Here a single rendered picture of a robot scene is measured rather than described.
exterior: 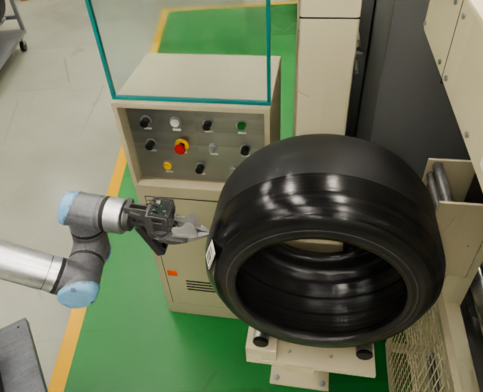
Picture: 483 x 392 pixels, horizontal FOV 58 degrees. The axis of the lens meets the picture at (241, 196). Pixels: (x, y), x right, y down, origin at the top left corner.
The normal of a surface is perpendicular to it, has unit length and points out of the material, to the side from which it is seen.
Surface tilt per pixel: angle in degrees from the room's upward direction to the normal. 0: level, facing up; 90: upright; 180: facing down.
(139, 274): 0
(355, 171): 11
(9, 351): 0
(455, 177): 90
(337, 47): 90
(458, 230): 90
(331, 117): 90
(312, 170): 6
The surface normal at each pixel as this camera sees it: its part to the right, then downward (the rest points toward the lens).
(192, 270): -0.16, 0.67
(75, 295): 0.15, 0.69
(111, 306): -0.05, -0.74
